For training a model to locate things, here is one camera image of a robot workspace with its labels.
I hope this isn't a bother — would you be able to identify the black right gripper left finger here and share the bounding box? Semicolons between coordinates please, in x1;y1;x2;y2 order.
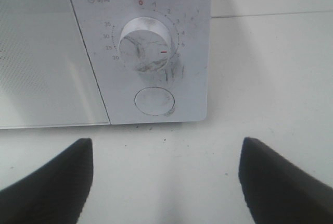
1;138;93;223

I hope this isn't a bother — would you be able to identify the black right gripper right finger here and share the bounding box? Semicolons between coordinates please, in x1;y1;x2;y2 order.
238;137;332;223

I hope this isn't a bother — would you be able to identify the white microwave door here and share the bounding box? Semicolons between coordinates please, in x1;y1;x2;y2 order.
1;0;109;129

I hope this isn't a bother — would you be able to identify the round white door button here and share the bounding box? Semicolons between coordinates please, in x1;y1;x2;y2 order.
134;86;175;116

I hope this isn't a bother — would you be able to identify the white timer knob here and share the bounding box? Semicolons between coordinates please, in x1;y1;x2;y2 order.
118;17;172;73

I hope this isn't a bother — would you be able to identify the white microwave oven body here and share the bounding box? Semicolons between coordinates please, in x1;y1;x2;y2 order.
70;0;211;125

